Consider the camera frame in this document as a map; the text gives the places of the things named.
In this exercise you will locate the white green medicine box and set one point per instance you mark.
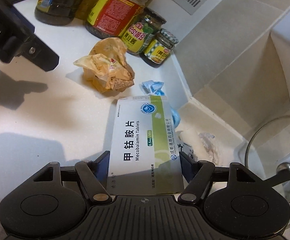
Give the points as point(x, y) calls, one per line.
point(144, 159)

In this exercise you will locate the brown paper bag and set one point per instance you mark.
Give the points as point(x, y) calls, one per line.
point(106, 66)

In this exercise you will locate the blue face mask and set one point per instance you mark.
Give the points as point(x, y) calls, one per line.
point(155, 88)

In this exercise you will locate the red label oil bottle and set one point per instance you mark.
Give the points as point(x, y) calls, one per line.
point(108, 18)

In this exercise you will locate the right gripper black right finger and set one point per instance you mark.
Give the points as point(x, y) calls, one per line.
point(198, 175)

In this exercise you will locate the dark soy sauce bottle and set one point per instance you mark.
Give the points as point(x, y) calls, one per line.
point(56, 12)

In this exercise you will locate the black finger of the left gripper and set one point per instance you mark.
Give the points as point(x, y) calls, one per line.
point(38, 52)

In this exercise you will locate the clear plastic wrapper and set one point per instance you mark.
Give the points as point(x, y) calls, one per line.
point(199, 146)

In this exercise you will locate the black lid sauce jar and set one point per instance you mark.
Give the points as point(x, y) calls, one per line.
point(141, 30)

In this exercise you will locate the glass pot lid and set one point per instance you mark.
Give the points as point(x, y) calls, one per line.
point(268, 151)

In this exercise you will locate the checkered lid sauce jar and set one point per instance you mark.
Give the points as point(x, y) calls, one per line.
point(159, 48)

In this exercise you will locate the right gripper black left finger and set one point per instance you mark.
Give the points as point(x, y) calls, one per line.
point(91, 174)

